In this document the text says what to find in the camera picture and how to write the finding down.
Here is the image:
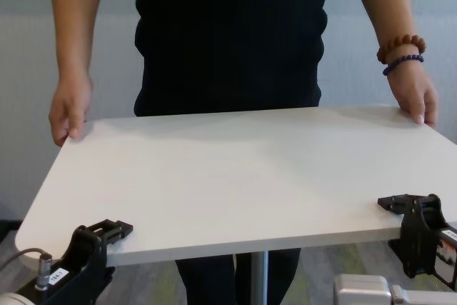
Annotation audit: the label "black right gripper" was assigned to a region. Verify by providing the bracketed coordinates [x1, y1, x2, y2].
[377, 193, 457, 286]

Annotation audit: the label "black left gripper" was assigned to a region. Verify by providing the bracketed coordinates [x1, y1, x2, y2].
[16, 218, 134, 305]

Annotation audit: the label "white rolling pedestal table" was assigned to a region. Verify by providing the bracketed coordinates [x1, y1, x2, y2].
[14, 104, 457, 305]

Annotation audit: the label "person's right forearm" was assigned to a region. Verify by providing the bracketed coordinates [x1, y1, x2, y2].
[48, 0, 106, 81]

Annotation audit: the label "person's left forearm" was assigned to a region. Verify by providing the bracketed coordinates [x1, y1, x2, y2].
[348, 0, 426, 77]

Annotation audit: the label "person's right hand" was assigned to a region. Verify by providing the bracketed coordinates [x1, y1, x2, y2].
[48, 70, 94, 148]

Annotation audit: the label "person's left hand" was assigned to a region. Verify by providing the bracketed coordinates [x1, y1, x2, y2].
[388, 64, 440, 129]

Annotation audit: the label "black trousers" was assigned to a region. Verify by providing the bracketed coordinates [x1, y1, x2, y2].
[174, 247, 301, 305]

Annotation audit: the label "black shirt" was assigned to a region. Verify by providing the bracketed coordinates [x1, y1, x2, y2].
[134, 0, 331, 117]

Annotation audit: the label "left gripper grey cable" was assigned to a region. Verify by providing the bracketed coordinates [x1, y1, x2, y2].
[0, 246, 54, 290]

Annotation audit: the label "blue bead bracelet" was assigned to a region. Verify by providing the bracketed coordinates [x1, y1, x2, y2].
[383, 54, 425, 76]

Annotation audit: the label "brown wooden bead bracelet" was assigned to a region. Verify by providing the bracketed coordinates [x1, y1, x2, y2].
[376, 34, 427, 63]

